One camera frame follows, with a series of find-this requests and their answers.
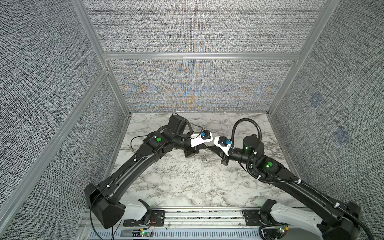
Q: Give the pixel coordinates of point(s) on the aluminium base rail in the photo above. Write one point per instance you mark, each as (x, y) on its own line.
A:
(178, 223)

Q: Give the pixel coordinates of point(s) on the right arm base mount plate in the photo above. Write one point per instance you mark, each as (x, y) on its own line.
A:
(255, 218)

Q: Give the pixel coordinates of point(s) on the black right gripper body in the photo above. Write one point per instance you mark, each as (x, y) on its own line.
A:
(234, 157)

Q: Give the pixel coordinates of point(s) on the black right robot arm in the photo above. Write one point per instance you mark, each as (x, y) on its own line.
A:
(326, 217)

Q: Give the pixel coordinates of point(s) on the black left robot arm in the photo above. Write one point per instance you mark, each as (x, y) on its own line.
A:
(104, 198)

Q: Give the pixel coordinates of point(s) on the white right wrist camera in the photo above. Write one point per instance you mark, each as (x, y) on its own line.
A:
(224, 143)

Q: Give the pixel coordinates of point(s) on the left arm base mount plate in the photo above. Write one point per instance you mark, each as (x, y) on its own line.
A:
(155, 217)

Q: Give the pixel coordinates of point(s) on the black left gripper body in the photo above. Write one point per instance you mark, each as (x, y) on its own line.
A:
(191, 151)

